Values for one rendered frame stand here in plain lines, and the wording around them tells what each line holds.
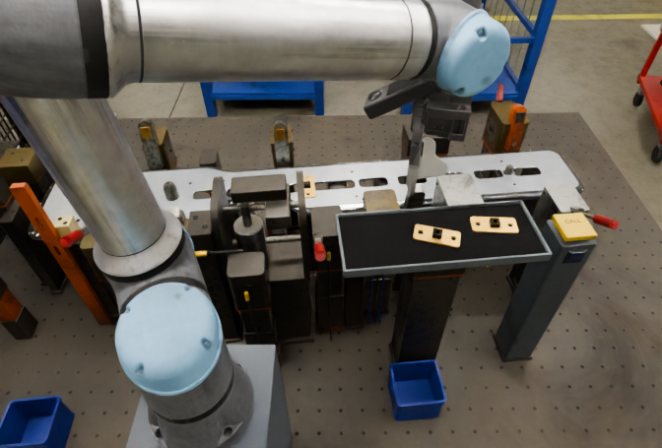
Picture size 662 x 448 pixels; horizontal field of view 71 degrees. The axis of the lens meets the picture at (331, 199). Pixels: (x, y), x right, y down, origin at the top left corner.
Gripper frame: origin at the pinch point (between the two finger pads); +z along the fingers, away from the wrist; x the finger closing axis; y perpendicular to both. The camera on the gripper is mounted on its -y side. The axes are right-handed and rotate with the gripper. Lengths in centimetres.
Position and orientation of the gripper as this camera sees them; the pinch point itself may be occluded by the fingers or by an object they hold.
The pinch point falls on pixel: (411, 165)
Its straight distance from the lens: 80.2
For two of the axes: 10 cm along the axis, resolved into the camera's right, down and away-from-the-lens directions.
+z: 0.1, 7.2, 6.9
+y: 9.8, 1.3, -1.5
